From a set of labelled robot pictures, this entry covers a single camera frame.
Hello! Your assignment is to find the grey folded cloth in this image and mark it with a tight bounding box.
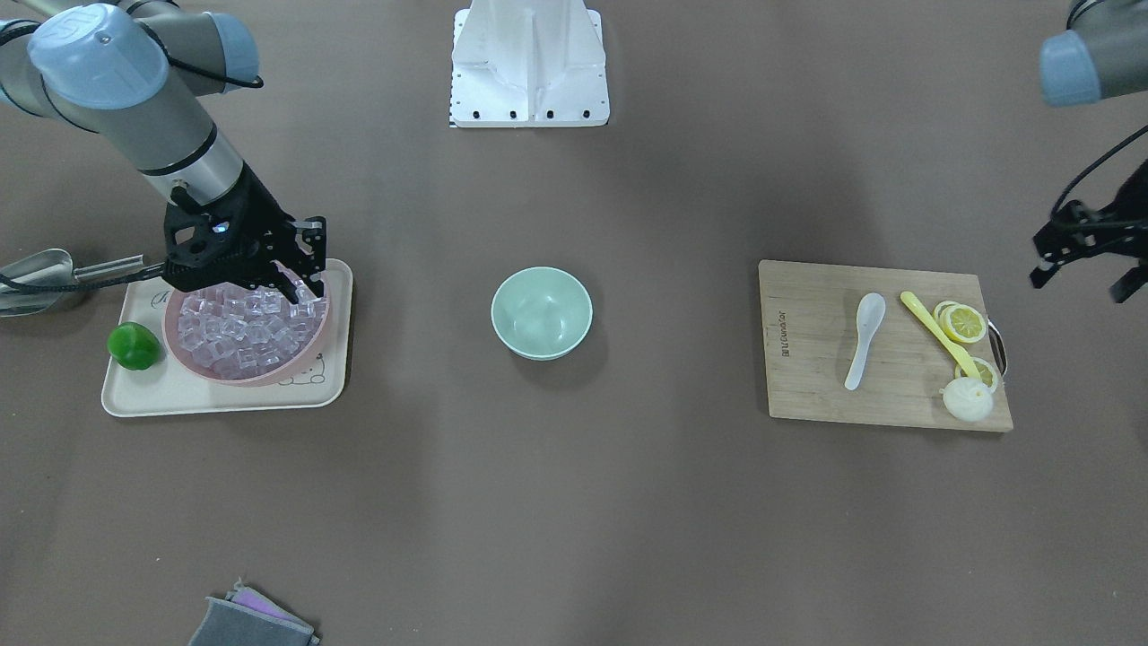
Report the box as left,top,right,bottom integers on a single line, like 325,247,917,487
188,581,321,645

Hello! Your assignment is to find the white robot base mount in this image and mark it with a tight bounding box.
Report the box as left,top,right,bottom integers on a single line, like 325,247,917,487
448,1,611,129

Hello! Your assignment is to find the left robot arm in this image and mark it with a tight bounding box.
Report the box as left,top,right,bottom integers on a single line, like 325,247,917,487
1030,1,1147,303

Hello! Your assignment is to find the pink bowl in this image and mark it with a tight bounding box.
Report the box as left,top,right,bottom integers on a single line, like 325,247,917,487
161,260,332,389

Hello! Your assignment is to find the white steamed bun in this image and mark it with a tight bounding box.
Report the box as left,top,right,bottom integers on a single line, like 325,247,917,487
939,376,994,423

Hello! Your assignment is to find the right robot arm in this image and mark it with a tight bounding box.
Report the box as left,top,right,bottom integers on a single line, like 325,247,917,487
3,1,327,303

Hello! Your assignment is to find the yellow plastic knife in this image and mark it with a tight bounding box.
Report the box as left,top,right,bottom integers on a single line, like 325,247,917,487
899,291,982,380

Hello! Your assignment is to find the white ceramic spoon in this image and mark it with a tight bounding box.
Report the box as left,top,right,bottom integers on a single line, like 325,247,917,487
844,291,887,391

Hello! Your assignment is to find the lemon slice stack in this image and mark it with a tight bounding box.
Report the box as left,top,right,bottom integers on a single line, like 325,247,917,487
932,299,987,345

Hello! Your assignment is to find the mint green bowl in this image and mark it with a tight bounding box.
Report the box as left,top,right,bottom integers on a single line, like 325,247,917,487
491,266,595,361

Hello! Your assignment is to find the cream plastic tray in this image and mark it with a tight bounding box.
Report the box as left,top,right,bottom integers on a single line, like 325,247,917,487
100,258,355,418

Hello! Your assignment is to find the pile of clear ice cubes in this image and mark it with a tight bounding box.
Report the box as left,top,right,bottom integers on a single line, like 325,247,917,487
176,260,326,381

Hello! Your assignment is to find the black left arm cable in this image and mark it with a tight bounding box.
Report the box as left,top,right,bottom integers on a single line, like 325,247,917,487
1052,122,1148,216

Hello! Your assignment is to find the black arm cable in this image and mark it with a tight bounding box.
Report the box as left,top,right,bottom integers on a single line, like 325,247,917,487
1052,122,1148,216
0,20,266,293

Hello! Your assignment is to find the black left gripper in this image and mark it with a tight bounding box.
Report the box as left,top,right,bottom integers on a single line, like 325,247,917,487
1030,161,1148,303

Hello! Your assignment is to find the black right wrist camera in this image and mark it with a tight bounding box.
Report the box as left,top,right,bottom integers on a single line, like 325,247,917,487
161,204,269,291

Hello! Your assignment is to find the lemon slice near bun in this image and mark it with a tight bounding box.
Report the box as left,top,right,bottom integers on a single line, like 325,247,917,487
944,357,1001,399

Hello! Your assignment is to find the steel ice scoop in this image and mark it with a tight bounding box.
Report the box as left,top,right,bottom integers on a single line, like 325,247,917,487
1,249,144,318

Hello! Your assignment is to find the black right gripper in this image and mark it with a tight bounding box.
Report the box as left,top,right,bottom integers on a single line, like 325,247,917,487
170,163,327,305

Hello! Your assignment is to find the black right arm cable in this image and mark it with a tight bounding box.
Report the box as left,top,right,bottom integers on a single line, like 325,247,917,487
0,20,266,293

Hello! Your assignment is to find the green lime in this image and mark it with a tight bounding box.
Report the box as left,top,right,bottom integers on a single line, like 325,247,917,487
106,320,164,371

